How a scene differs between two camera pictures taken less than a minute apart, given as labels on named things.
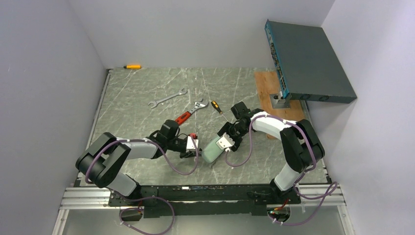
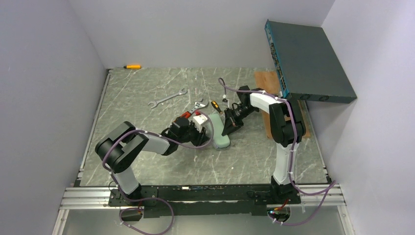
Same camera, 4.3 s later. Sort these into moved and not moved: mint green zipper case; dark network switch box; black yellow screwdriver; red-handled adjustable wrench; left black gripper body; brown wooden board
Moved: mint green zipper case; left black gripper body
Not moved: red-handled adjustable wrench; brown wooden board; black yellow screwdriver; dark network switch box
